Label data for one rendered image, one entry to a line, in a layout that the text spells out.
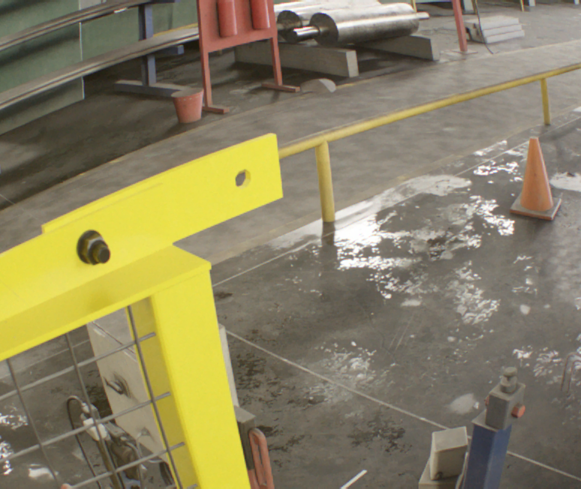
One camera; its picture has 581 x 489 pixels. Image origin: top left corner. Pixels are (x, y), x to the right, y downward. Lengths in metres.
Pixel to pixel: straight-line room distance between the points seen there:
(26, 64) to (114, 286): 8.93
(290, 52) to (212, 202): 8.92
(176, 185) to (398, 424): 2.87
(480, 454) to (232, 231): 3.17
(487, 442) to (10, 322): 2.08
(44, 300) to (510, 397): 1.93
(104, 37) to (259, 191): 9.99
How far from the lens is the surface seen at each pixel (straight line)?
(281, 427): 3.52
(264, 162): 0.67
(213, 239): 5.27
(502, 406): 2.41
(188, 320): 0.60
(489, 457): 2.55
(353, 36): 9.24
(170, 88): 8.93
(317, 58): 9.25
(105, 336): 2.33
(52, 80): 8.11
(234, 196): 0.66
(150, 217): 0.62
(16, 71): 9.43
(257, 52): 10.00
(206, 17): 7.94
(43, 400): 3.92
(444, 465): 2.87
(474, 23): 11.93
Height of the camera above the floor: 2.05
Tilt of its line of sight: 23 degrees down
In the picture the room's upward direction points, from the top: 6 degrees counter-clockwise
